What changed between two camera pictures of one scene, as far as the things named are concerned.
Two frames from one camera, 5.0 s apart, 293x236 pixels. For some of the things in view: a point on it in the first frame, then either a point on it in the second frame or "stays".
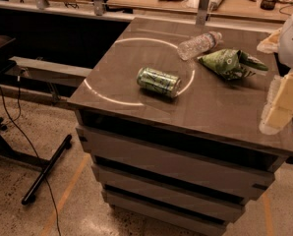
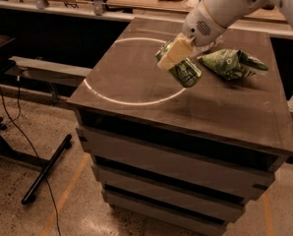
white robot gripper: (292, 41) -> (202, 28)
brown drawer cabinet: (171, 111) stays
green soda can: (158, 82) -> (186, 72)
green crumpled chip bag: (232, 63) stays
